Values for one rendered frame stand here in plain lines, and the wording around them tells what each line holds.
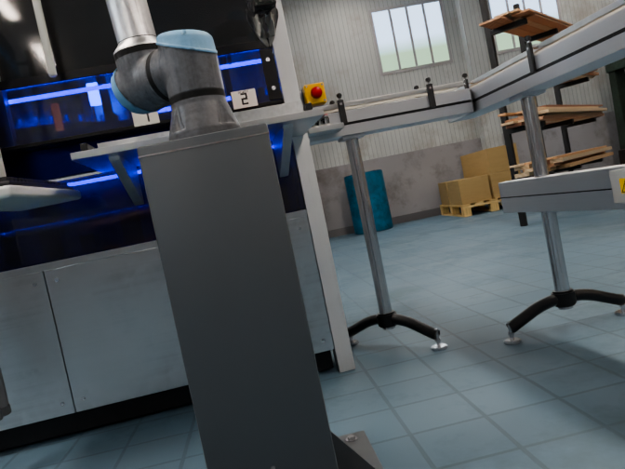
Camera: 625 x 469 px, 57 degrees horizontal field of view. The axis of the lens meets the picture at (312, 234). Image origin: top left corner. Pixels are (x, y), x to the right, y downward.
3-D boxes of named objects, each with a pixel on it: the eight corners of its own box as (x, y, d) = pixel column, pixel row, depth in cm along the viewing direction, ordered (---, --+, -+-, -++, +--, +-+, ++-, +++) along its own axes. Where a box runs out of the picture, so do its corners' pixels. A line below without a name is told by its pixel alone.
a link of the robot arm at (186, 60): (195, 86, 113) (180, 17, 112) (152, 104, 121) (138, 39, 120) (237, 88, 122) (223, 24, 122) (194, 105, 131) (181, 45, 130)
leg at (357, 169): (375, 328, 233) (337, 140, 229) (396, 323, 234) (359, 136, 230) (381, 332, 224) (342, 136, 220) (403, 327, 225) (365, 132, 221)
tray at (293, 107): (216, 143, 197) (214, 134, 197) (290, 130, 201) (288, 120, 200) (214, 128, 163) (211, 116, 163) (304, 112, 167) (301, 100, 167)
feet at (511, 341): (499, 341, 207) (492, 303, 206) (623, 310, 214) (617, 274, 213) (511, 347, 199) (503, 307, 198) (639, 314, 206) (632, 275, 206)
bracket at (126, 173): (135, 206, 196) (126, 167, 196) (144, 204, 197) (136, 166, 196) (118, 202, 163) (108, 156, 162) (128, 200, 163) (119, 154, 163)
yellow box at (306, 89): (304, 109, 211) (300, 89, 211) (324, 105, 212) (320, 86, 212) (308, 104, 204) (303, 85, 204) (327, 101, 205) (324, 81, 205)
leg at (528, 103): (547, 308, 210) (508, 98, 206) (569, 302, 211) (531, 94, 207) (561, 313, 201) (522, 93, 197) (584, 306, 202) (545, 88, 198)
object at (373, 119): (304, 142, 214) (296, 100, 213) (299, 148, 230) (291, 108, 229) (476, 110, 225) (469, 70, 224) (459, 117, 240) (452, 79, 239)
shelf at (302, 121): (106, 174, 202) (104, 168, 202) (300, 138, 213) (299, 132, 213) (71, 160, 155) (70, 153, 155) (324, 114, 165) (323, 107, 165)
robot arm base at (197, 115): (242, 130, 115) (231, 80, 114) (166, 144, 114) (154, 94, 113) (243, 140, 130) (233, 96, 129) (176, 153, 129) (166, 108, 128)
